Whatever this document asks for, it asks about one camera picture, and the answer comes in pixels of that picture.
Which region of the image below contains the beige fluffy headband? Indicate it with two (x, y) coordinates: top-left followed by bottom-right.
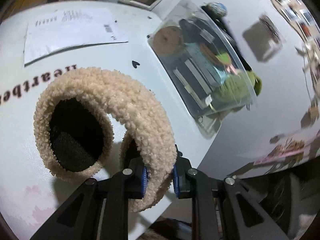
(33, 67), (178, 213)

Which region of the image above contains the purple handled round hairbrush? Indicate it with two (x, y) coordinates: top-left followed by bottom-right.
(201, 2), (228, 18)

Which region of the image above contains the green plush toy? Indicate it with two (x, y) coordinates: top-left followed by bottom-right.
(212, 70), (263, 110)

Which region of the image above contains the clear plastic storage bin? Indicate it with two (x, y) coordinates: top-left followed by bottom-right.
(148, 0), (257, 118)

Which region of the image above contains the brown round plush item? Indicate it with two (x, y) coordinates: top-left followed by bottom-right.
(152, 26), (184, 56)

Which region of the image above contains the white printed paper sheet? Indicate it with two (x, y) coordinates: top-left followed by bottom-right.
(24, 8), (128, 65)

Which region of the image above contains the clear wall mounted organizer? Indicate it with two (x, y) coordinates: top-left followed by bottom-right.
(242, 14), (284, 62)

